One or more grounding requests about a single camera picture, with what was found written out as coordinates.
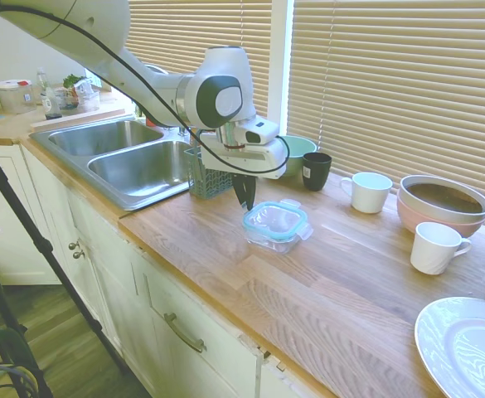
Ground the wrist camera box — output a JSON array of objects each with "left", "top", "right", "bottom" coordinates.
[{"left": 232, "top": 117, "right": 281, "bottom": 147}]

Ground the clear plastic container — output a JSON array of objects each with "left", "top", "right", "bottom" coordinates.
[{"left": 244, "top": 217, "right": 306, "bottom": 255}]

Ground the green cable coil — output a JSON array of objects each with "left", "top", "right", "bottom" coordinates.
[{"left": 0, "top": 362, "right": 36, "bottom": 398}]

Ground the black cup with label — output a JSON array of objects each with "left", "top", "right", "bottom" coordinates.
[{"left": 302, "top": 152, "right": 333, "bottom": 192}]

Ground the bag of greens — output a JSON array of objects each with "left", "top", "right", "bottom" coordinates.
[{"left": 61, "top": 73, "right": 101, "bottom": 114}]

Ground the white base cabinet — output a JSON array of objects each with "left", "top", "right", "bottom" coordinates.
[
  {"left": 0, "top": 143, "right": 63, "bottom": 288},
  {"left": 17, "top": 143, "right": 323, "bottom": 398}
]

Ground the pink bowl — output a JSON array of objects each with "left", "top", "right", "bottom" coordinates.
[{"left": 396, "top": 193, "right": 485, "bottom": 240}]

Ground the white plate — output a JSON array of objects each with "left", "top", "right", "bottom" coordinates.
[{"left": 414, "top": 296, "right": 485, "bottom": 398}]

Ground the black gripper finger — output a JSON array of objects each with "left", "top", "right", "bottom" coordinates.
[
  {"left": 244, "top": 175, "right": 259, "bottom": 210},
  {"left": 231, "top": 173, "right": 248, "bottom": 207}
]

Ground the dark green clamp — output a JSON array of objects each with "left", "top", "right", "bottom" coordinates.
[{"left": 0, "top": 326, "right": 53, "bottom": 398}]

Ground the black tripod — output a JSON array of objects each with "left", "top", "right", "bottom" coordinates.
[{"left": 0, "top": 128, "right": 129, "bottom": 375}]

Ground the mint green bowl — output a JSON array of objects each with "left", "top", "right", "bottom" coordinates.
[{"left": 276, "top": 134, "right": 319, "bottom": 179}]

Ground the clear lid with teal rim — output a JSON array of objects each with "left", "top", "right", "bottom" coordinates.
[{"left": 241, "top": 198, "right": 314, "bottom": 242}]

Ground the metal drawer handle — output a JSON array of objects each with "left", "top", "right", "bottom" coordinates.
[{"left": 163, "top": 312, "right": 207, "bottom": 354}]

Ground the wide beige window blind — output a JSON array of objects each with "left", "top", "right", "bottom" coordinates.
[{"left": 291, "top": 0, "right": 485, "bottom": 231}]

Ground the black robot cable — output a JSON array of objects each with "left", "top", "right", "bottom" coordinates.
[{"left": 0, "top": 0, "right": 289, "bottom": 176}]

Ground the grey plastic cutlery basket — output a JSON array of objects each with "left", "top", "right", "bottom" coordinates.
[{"left": 183, "top": 144, "right": 235, "bottom": 201}]

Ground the clear tub white lid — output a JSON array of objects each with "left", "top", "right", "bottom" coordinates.
[{"left": 0, "top": 78, "right": 38, "bottom": 115}]

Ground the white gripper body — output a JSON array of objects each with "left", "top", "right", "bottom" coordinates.
[{"left": 200, "top": 138, "right": 288, "bottom": 181}]

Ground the stainless steel sink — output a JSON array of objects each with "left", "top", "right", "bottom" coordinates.
[{"left": 28, "top": 117, "right": 204, "bottom": 212}]

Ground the wide white mug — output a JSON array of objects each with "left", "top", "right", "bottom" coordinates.
[{"left": 340, "top": 172, "right": 394, "bottom": 215}]

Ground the tall white mug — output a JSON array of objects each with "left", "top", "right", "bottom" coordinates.
[{"left": 410, "top": 221, "right": 473, "bottom": 276}]

